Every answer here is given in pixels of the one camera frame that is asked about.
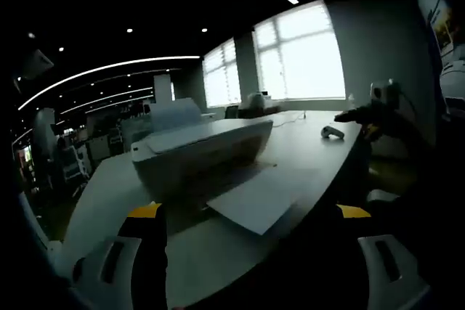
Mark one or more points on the ceiling air conditioner unit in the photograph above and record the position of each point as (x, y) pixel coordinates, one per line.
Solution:
(41, 61)

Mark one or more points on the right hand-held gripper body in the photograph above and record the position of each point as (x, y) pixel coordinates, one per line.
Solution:
(383, 92)

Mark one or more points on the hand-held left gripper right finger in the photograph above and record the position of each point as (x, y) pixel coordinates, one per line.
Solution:
(385, 270)

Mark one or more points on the large window with blinds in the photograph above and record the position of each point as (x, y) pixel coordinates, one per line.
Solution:
(301, 56)

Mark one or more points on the white printer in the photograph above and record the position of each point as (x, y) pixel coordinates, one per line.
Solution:
(196, 157)

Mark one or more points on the blue framed wall poster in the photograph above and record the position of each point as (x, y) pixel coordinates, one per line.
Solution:
(439, 16)

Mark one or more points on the narrow window with blinds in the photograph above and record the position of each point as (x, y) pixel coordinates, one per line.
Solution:
(221, 77)

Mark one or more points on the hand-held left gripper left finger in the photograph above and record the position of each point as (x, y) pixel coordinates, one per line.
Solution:
(109, 266)

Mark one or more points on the white machine by window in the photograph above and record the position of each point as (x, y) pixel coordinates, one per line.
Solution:
(256, 101)

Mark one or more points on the dark office chair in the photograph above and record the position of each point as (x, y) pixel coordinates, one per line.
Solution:
(231, 111)

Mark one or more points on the white paper sheet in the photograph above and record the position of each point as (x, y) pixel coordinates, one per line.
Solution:
(261, 201)

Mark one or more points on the white game controller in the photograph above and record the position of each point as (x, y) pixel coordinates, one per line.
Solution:
(332, 133)

